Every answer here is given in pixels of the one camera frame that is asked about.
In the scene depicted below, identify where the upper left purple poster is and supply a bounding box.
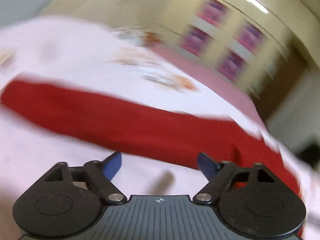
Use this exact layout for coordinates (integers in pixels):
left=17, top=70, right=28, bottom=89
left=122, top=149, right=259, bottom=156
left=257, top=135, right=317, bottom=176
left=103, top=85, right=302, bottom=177
left=192, top=0, right=229, bottom=36

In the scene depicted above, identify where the upper right purple poster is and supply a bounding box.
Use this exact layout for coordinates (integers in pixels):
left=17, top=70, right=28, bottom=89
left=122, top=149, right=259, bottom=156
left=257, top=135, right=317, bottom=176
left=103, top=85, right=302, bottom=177
left=235, top=21, right=265, bottom=55

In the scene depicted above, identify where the lower right purple poster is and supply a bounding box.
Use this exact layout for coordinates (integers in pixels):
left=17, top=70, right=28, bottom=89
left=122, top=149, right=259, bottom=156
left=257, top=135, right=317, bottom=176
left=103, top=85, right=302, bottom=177
left=217, top=49, right=251, bottom=82

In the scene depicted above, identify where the lower left purple poster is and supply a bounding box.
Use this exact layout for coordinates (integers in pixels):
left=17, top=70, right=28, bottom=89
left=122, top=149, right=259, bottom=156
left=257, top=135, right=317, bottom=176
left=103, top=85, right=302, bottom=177
left=180, top=25, right=212, bottom=56

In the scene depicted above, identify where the white floral duvet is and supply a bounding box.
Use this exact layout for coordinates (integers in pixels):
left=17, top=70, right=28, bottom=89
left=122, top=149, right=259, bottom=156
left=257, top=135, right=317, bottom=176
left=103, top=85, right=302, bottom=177
left=1, top=16, right=319, bottom=239

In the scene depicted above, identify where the red knit sweater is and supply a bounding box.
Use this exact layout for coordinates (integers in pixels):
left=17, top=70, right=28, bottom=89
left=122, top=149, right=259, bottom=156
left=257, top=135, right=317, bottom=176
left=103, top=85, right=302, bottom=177
left=1, top=79, right=300, bottom=193

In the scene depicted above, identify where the pink checked bedsheet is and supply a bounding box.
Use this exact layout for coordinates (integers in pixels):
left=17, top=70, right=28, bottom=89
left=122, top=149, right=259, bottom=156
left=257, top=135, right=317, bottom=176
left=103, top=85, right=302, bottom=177
left=151, top=44, right=266, bottom=128

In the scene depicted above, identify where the cream wardrobe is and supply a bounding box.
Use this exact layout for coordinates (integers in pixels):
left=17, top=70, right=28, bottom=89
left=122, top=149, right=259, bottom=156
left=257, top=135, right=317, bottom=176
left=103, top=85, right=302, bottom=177
left=41, top=0, right=319, bottom=89

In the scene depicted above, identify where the purple poster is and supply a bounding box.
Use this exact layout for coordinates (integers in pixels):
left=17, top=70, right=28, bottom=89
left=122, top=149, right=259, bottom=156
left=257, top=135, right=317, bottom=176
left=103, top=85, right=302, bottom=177
left=217, top=49, right=251, bottom=82
left=192, top=0, right=229, bottom=36
left=180, top=25, right=212, bottom=56
left=235, top=21, right=265, bottom=55

